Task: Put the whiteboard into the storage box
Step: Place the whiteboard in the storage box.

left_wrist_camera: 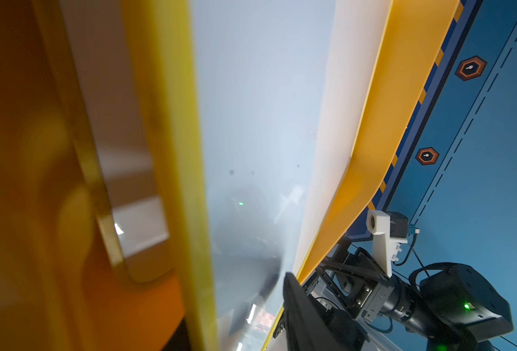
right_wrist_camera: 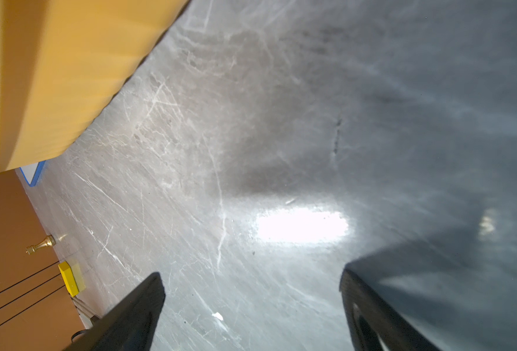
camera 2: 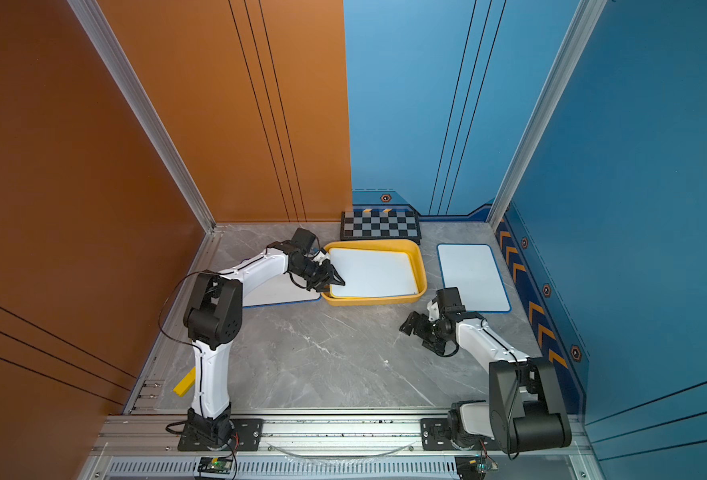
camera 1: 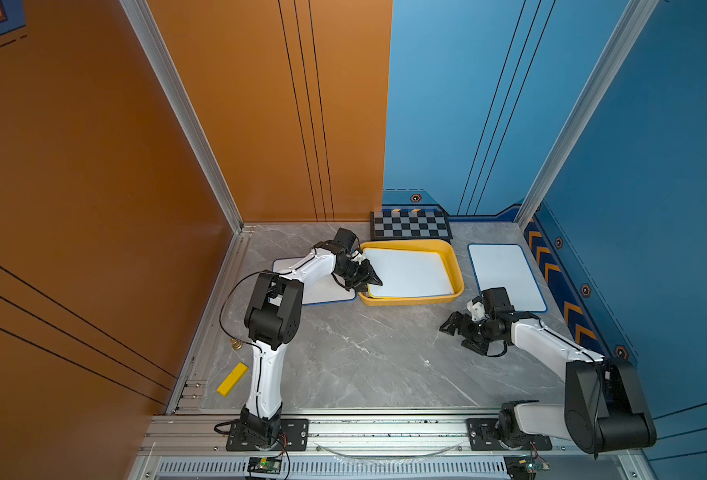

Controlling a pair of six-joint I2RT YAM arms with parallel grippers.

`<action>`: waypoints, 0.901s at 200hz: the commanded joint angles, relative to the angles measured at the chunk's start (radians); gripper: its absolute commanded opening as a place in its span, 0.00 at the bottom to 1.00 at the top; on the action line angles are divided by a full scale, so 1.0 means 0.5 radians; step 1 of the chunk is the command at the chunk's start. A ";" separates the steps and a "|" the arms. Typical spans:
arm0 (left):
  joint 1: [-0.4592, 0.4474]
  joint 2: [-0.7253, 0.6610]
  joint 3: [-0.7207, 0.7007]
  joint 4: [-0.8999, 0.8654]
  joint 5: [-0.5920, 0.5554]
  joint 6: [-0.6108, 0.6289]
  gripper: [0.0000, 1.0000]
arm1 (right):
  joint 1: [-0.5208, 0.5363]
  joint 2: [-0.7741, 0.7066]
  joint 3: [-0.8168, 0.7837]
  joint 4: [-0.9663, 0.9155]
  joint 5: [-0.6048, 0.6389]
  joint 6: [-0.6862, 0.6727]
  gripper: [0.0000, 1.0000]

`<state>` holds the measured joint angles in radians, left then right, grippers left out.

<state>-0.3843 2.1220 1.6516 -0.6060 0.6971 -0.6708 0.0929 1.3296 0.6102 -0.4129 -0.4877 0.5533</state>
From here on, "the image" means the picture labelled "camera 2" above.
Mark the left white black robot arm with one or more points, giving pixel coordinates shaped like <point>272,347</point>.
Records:
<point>213,318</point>

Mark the right green circuit board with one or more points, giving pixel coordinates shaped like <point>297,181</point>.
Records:
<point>474,468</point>

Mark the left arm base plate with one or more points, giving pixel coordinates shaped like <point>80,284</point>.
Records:
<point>246,434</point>

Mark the aluminium corner post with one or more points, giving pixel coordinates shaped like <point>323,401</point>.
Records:
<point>106,43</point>
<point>576,39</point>

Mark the left aluminium corner post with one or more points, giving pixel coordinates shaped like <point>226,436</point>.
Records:
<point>106,43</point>

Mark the aluminium front rail frame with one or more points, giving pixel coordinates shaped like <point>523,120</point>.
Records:
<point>322,444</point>

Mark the black grey checkerboard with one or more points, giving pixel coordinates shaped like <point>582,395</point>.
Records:
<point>372,223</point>

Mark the right aluminium corner post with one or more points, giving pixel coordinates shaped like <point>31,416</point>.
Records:
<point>576,39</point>

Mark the yellow plastic storage box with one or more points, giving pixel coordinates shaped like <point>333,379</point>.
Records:
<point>395,245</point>

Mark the yellow rectangular block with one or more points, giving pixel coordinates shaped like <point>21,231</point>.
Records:
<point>186,384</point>

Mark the blue-framed whiteboard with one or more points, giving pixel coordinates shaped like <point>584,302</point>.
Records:
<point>473,270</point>
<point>277,291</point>

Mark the green circuit board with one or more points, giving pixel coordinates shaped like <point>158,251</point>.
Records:
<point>474,468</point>
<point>216,467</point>

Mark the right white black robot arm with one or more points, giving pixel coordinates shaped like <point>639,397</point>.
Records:
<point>525,410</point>

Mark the yellow-framed whiteboard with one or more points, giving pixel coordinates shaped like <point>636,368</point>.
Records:
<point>373,274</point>

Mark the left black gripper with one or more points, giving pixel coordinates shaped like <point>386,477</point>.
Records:
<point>329,277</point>

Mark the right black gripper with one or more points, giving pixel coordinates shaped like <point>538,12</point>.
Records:
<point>419,329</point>

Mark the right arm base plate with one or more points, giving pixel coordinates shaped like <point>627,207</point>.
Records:
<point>442,434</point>

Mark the left green circuit board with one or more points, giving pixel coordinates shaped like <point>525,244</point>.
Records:
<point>216,467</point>

